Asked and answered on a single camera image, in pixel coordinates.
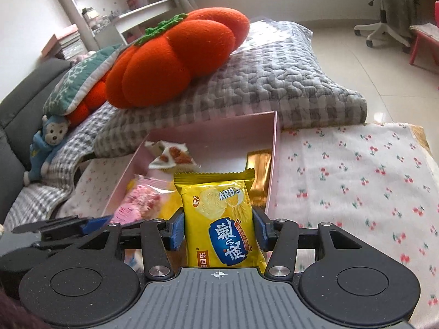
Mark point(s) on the white bookshelf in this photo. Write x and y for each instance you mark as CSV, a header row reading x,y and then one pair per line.
x,y
147,8

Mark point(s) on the grey checked blanket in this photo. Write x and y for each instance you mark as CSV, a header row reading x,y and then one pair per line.
x,y
51,192

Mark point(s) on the blue monkey plush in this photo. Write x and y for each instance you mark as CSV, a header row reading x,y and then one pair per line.
x,y
51,135

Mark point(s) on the small orange pumpkin cushion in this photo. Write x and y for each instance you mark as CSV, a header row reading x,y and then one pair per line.
x,y
91,99

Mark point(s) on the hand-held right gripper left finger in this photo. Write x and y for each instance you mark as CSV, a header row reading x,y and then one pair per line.
x,y
178,229

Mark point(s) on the gold snack packet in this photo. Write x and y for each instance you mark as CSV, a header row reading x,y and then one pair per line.
x,y
260,171

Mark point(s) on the person's left forearm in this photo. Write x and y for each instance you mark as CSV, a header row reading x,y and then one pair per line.
x,y
13,312

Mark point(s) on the cherry print cloth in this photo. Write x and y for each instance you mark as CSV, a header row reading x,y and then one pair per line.
x,y
343,185

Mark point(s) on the pink child chair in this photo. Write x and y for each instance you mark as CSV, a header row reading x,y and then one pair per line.
x,y
423,43

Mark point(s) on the stack of books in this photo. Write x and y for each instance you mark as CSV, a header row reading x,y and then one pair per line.
x,y
65,44

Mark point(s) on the green snowflake pillow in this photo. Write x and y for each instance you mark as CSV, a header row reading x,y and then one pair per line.
x,y
79,78

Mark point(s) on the yellow cracker packet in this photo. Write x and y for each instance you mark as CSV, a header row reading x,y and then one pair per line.
x,y
219,219

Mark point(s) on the pink cardboard box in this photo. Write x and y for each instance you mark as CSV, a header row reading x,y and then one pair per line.
x,y
212,144

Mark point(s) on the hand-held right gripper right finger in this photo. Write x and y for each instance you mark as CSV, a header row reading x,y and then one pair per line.
x,y
260,229

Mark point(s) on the pink rice cracker packet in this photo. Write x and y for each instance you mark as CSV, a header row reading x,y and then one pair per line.
x,y
140,198

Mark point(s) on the large orange pumpkin cushion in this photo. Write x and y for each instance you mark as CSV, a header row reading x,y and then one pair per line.
x,y
171,58

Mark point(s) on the grey sofa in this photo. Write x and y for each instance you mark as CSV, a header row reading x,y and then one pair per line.
x,y
20,92

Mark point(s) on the grey checked pillow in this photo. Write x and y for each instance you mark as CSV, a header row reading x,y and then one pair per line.
x,y
274,82

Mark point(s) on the white nut print snack packet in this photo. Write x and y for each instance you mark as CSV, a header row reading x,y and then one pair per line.
x,y
171,156

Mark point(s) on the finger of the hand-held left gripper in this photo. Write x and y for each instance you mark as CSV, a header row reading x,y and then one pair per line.
x,y
58,241
92,225

